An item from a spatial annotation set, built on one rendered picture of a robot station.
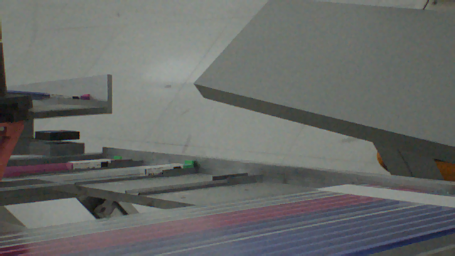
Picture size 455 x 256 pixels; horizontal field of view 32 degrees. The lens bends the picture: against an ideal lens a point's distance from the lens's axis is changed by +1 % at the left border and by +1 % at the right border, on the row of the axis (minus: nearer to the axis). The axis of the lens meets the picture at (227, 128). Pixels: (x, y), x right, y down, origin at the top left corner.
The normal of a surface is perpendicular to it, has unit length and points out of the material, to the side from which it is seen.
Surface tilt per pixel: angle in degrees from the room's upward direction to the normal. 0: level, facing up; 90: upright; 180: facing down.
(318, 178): 44
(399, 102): 0
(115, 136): 0
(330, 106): 0
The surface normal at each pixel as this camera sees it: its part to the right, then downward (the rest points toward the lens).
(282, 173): -0.69, 0.03
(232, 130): -0.48, -0.68
